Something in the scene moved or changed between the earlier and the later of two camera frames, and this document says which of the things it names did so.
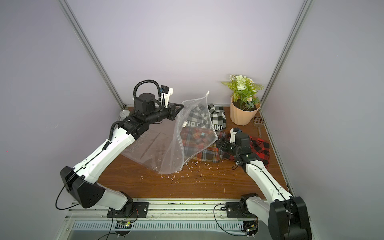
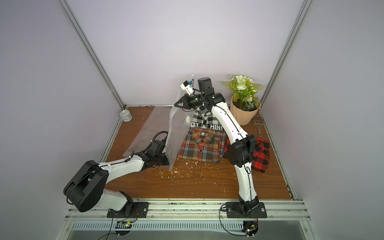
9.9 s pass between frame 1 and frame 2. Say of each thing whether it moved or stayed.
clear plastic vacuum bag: moved
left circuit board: stayed
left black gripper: moved
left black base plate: stayed
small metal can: stayed
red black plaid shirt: stayed
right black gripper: moved
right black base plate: stayed
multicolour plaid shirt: stayed
